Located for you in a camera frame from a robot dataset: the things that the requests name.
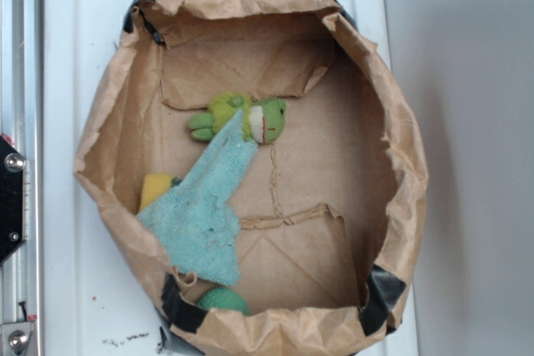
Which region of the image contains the light blue terry cloth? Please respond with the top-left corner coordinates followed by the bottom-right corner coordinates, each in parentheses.
top-left (137, 111), bottom-right (258, 286)

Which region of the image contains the white plastic tray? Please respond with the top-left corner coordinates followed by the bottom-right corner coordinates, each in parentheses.
top-left (40, 0), bottom-right (393, 355)

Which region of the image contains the yellow sponge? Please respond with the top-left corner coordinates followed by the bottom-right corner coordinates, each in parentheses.
top-left (139, 173), bottom-right (174, 212)

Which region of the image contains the brown paper bag bin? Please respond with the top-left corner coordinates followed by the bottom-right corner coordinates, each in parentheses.
top-left (74, 0), bottom-right (428, 355)

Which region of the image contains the green knitted ball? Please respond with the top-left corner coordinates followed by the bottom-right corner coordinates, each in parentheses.
top-left (197, 287), bottom-right (249, 316)

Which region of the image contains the black mounting bracket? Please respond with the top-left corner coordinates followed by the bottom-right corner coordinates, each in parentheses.
top-left (0, 134), bottom-right (26, 264)

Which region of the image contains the aluminium frame rail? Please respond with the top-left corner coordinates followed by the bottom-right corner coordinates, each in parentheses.
top-left (1, 0), bottom-right (44, 355)

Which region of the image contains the green plush frog toy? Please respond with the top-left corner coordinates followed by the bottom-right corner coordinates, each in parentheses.
top-left (188, 93), bottom-right (286, 144)

